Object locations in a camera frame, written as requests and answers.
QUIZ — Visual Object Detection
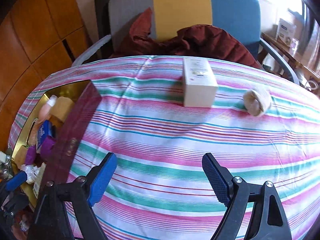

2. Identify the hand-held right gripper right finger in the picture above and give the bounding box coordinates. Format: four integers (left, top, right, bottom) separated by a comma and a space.
202, 153, 292, 240

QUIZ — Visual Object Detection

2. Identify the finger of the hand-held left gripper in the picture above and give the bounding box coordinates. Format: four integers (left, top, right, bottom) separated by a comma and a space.
0, 193, 29, 221
0, 171, 27, 198

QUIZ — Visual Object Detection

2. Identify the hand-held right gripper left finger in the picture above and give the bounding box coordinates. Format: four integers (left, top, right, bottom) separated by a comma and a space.
27, 152, 117, 240

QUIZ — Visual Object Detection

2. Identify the yellow sponge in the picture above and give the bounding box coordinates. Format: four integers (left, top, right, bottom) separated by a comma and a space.
15, 144, 32, 167
54, 96, 75, 123

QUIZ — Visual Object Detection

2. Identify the purple foil packet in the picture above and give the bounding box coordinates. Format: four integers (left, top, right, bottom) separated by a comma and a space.
26, 136, 57, 164

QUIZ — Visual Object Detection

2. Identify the blue white carton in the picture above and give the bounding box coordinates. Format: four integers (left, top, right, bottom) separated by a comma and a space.
36, 120, 57, 152

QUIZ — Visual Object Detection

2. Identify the gold tin box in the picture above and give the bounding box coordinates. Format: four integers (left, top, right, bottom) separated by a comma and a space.
10, 79, 102, 205

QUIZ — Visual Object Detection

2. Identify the pink egg-shaped sponge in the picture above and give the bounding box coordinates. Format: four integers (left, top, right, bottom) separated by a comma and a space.
37, 95, 58, 120

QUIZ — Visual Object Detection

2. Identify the cream cardboard box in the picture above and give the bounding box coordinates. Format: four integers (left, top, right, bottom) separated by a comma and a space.
182, 57, 219, 107

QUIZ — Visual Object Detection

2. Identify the striped tablecloth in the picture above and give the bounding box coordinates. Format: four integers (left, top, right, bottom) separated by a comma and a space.
9, 55, 320, 240

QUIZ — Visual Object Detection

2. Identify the beige rolled sock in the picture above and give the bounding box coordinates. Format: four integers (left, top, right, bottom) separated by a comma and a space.
243, 89, 272, 117

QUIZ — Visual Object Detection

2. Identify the maroon puffer jacket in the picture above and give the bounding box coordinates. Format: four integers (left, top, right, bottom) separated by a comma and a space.
110, 7, 263, 69

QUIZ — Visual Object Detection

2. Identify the wooden side table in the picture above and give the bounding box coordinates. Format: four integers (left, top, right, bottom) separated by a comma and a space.
260, 32, 320, 85

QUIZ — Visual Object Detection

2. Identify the wooden wardrobe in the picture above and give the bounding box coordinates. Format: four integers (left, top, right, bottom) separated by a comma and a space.
0, 0, 93, 145

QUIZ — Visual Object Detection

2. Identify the black rolled mat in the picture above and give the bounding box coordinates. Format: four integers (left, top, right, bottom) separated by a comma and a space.
94, 0, 114, 58

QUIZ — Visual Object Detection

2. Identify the white blue printed box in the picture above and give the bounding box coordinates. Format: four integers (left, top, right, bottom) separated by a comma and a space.
275, 18, 297, 43

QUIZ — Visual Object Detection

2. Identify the striped brown curtain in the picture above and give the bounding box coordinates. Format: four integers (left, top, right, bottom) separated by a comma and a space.
297, 0, 320, 68

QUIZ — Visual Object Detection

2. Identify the grey yellow blue armchair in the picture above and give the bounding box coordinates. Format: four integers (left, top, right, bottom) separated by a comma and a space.
71, 0, 300, 85

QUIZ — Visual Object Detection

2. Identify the white cable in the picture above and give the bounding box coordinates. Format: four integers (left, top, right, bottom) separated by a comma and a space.
304, 79, 319, 91

